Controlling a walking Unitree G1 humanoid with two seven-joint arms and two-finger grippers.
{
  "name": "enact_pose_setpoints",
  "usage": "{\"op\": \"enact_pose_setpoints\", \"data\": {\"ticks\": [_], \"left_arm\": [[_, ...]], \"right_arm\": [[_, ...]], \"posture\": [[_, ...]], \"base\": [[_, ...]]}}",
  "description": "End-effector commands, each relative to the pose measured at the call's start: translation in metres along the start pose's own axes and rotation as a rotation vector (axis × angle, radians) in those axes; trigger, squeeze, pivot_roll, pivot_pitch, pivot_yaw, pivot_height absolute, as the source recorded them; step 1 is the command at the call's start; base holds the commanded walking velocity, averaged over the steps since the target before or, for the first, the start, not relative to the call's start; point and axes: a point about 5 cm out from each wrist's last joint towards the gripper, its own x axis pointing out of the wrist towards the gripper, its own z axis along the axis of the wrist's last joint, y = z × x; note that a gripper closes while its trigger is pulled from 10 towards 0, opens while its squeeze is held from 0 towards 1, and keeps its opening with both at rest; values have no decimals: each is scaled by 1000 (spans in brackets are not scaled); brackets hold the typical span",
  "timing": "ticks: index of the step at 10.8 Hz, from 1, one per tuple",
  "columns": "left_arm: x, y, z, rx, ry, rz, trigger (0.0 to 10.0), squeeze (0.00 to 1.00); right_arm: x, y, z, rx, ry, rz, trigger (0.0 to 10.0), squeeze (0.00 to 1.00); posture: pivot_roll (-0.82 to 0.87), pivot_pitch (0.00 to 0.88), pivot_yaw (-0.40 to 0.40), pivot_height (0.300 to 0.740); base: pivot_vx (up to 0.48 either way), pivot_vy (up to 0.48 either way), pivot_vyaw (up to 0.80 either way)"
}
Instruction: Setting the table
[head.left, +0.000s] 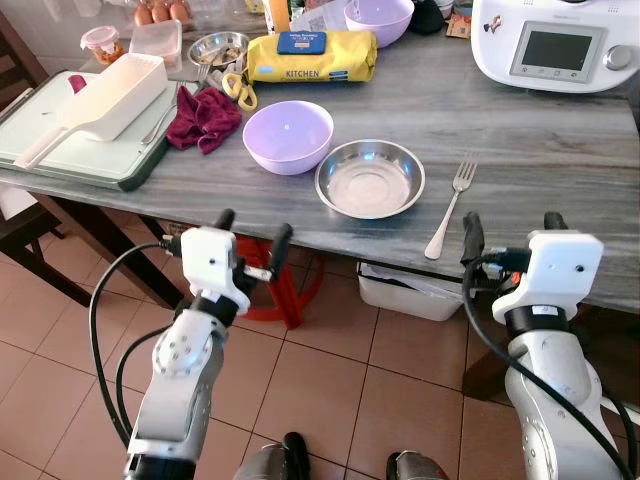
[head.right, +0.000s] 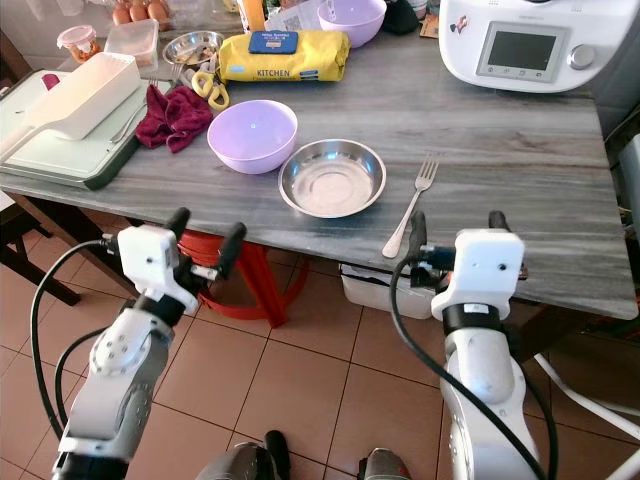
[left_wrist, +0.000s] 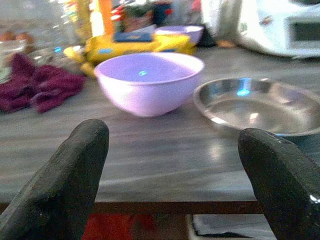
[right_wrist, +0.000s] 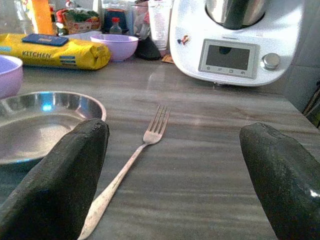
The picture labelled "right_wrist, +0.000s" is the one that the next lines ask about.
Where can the blue flat pack label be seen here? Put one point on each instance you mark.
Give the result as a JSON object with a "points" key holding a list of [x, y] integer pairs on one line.
{"points": [[45, 39]]}

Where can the white kitchen cooking machine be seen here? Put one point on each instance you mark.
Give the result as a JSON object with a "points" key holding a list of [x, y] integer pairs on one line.
{"points": [[225, 52]]}

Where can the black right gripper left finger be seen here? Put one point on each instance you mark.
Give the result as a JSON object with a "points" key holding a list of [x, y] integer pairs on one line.
{"points": [[57, 185]]}

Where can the steel mixing jug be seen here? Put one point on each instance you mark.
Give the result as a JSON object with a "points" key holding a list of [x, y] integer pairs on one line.
{"points": [[235, 12]]}

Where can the round steel plate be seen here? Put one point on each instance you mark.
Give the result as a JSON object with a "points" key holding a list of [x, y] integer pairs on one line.
{"points": [[32, 127]]}

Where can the dark blue jar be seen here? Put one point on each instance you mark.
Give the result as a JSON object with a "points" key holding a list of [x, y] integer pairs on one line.
{"points": [[117, 17]]}

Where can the lilac plastic bowl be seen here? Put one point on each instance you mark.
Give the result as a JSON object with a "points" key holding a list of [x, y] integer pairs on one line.
{"points": [[7, 75], [117, 46]]}

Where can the yellow kitchen roll pack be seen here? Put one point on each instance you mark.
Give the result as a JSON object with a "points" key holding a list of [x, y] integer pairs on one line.
{"points": [[75, 55]]}

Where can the white tube container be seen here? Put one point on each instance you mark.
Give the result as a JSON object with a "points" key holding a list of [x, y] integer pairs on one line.
{"points": [[159, 22]]}

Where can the silver metal fork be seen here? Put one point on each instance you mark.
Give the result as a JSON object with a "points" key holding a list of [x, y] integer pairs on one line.
{"points": [[130, 160]]}

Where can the colourful snack bag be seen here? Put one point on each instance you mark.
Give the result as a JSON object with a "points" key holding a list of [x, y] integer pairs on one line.
{"points": [[80, 21]]}

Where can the orange carton box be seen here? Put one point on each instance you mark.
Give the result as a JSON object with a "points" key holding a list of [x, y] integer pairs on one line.
{"points": [[43, 16]]}

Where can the black cloth pouch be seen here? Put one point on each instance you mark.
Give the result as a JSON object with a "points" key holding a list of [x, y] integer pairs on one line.
{"points": [[147, 50]]}

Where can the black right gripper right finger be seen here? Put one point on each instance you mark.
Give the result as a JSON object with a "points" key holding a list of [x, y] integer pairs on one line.
{"points": [[285, 185]]}

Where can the small clear red-capped bottle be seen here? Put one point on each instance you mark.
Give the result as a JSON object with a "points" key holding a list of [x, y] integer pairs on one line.
{"points": [[115, 26]]}

